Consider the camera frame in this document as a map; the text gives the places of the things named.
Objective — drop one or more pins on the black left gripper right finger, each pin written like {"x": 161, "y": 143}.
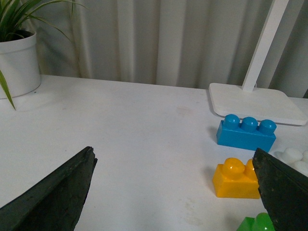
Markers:
{"x": 283, "y": 191}

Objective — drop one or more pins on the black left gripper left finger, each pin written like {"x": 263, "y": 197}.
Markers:
{"x": 55, "y": 203}

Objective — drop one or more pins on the white studded base plate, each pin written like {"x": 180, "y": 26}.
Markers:
{"x": 294, "y": 158}

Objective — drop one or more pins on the yellow two-stud block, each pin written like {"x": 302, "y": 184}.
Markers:
{"x": 234, "y": 179}

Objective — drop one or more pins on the green two-stud block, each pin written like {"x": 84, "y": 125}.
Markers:
{"x": 261, "y": 222}

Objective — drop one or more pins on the blue three-stud block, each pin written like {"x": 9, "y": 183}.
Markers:
{"x": 246, "y": 133}

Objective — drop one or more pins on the white desk lamp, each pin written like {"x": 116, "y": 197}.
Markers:
{"x": 248, "y": 100}

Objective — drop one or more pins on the white plant pot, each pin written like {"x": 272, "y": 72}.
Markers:
{"x": 19, "y": 64}

